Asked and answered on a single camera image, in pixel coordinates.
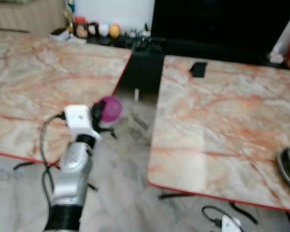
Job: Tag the purple plastic cup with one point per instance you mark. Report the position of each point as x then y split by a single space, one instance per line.
111 109

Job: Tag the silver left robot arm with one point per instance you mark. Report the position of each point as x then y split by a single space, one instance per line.
72 174

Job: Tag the black television stand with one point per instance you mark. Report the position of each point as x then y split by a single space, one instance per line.
145 67

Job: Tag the white egg figurine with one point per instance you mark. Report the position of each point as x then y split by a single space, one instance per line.
103 30

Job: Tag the orange egg figurine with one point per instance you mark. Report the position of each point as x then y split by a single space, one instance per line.
114 31

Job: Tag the dark round figurine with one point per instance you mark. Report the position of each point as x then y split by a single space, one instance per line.
93 29

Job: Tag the flat white box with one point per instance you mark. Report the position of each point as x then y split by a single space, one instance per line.
60 34

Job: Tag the golden trophy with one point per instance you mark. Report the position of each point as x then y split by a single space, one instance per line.
69 19

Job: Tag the small black box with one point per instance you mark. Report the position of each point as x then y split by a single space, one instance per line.
198 69

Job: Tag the wooden cabinet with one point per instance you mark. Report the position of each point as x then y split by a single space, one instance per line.
24 14

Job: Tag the black television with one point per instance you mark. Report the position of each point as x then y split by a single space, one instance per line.
222 21

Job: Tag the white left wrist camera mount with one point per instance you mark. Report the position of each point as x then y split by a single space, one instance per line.
79 118

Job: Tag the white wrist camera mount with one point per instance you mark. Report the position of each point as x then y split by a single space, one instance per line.
230 224
79 118

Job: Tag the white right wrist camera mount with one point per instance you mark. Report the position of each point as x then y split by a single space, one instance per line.
230 224

